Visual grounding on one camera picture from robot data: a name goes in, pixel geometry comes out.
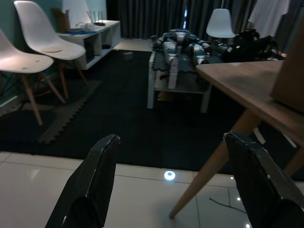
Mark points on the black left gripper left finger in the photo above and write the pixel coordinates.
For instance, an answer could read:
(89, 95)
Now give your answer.
(92, 185)

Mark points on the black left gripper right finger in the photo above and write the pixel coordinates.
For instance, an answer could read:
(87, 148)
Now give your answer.
(256, 185)

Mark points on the black floor mat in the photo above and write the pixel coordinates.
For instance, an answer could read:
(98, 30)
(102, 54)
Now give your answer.
(133, 123)

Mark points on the grey puzzle foam mat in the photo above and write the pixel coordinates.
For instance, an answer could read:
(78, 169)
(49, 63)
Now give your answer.
(69, 111)

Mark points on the wooden dining table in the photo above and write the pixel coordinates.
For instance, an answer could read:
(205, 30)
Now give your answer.
(247, 78)

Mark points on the brown cardboard box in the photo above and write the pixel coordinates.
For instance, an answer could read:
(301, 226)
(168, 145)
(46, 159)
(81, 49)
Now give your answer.
(291, 78)

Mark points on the white coffee table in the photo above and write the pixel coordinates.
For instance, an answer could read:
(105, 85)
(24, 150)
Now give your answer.
(180, 89)

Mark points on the black bag pile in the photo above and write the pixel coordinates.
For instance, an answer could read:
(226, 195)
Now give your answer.
(251, 47)

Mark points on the round wooden plate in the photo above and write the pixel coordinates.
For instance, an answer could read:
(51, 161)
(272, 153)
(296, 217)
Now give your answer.
(50, 49)

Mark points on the white shell chair wooden legs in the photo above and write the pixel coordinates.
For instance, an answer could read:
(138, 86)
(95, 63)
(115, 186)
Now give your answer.
(219, 23)
(35, 31)
(16, 61)

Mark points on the white low shelf unit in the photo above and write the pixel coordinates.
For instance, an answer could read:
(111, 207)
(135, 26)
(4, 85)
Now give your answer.
(104, 32)

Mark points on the silver humanoid robot lying down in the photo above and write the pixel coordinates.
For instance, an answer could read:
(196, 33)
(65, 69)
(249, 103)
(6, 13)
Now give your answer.
(177, 47)

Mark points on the router with antennas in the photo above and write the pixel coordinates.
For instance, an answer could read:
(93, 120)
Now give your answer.
(97, 20)

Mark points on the brown cardboard sheet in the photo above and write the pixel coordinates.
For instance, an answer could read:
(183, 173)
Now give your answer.
(61, 20)

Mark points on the white hanging garment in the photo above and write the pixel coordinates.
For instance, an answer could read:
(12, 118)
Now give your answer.
(268, 14)

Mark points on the dark grey curtain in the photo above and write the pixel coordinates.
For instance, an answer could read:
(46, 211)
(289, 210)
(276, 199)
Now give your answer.
(147, 16)

